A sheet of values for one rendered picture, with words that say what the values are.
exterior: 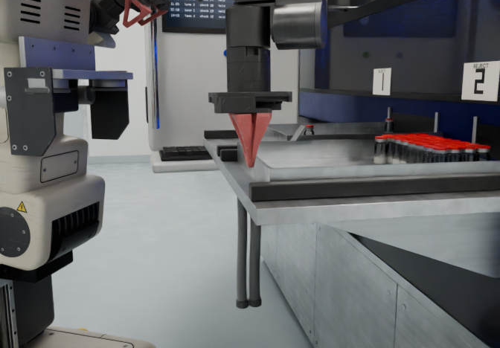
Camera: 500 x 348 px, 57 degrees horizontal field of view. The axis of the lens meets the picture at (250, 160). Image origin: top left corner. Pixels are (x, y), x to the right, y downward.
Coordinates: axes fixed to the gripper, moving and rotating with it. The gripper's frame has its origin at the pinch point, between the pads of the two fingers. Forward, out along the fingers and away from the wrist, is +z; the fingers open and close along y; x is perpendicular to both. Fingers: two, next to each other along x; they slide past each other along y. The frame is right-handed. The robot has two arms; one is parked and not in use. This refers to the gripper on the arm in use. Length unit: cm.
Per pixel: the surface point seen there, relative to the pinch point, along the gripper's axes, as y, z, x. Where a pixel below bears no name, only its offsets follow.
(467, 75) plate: 38.6, -11.2, 9.4
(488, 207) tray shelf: 27.6, 5.3, -11.4
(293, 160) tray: 11.2, 3.2, 17.9
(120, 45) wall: -60, -63, 543
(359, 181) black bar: 11.8, 1.8, -8.6
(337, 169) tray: 9.8, 0.5, -6.6
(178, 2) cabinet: -5, -36, 87
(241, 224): 15, 40, 100
